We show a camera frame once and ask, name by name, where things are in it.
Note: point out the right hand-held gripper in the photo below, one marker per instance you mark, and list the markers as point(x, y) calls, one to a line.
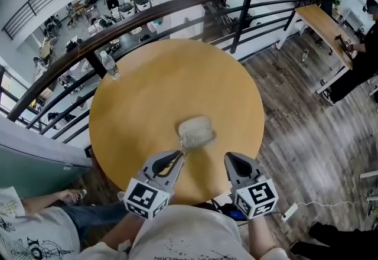
point(257, 196)

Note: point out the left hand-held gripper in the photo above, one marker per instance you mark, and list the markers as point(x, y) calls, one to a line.
point(144, 196)

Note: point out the person's right forearm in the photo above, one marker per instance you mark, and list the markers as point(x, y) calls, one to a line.
point(263, 232)

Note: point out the person's left forearm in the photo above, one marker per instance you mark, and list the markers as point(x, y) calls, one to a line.
point(124, 232)

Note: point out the black device with blue screen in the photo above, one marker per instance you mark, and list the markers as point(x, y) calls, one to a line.
point(237, 215)

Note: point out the white power strip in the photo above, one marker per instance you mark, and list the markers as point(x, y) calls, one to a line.
point(289, 213)

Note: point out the person's white t-shirt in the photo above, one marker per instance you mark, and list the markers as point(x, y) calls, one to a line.
point(189, 232)

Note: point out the water bottle with green label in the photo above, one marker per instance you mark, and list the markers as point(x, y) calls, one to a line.
point(110, 68)

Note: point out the small clear plastic bottle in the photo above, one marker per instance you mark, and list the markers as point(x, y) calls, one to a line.
point(305, 56)

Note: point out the rectangular wooden desk white legs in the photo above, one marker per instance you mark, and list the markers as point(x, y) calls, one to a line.
point(322, 25)

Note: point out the glass partition with white frame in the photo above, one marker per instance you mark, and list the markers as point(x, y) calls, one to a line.
point(35, 164)

